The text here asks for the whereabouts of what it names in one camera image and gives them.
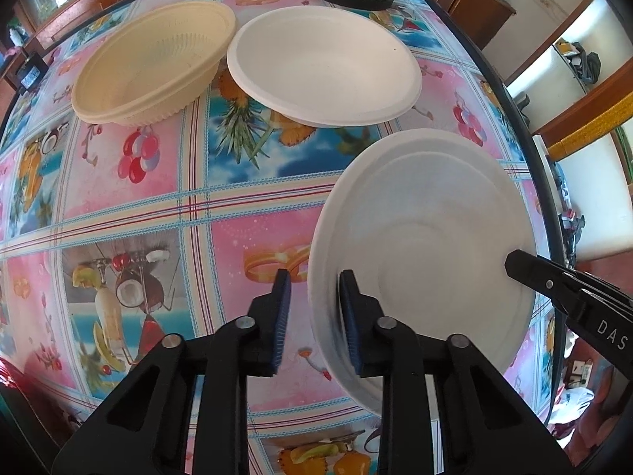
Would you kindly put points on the white bowl with dark speck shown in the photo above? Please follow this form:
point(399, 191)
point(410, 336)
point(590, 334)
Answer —
point(321, 59)

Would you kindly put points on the wall shelf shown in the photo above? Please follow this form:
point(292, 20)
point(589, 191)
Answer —
point(586, 67)

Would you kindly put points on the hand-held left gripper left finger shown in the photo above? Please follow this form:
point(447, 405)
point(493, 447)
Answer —
point(282, 321)

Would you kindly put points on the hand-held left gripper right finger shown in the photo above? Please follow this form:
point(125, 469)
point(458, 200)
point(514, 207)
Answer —
point(348, 321)

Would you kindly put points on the large white bowl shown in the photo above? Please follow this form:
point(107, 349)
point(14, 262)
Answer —
point(445, 208)

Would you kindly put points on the golden frame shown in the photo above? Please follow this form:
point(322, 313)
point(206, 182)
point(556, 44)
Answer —
point(578, 147)

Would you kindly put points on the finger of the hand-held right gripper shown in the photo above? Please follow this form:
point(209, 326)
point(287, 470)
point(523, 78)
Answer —
point(534, 269)

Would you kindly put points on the wooden sideboard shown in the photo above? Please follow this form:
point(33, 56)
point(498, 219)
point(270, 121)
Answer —
point(474, 5)

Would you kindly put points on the printed fruit tablecloth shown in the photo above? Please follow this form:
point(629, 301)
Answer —
point(148, 198)

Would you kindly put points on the beige ribbed bowl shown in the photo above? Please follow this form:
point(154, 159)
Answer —
point(148, 59)

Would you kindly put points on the small black device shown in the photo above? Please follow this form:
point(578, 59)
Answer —
point(30, 73)

